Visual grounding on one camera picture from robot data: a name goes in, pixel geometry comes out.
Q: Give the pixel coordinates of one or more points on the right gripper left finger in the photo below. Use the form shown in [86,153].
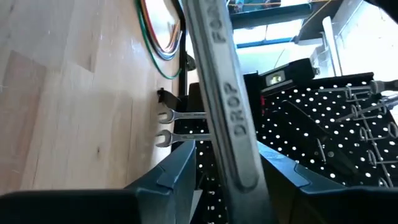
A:
[140,205]

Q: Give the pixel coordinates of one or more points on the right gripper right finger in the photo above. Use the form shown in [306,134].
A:
[326,205]

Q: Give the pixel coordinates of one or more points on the silver combination wrench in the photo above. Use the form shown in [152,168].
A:
[174,115]
[174,137]
[230,124]

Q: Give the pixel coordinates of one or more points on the black spirit level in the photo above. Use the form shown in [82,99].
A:
[295,70]

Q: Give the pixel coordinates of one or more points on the black perforated pegboard stand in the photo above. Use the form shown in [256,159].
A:
[332,102]

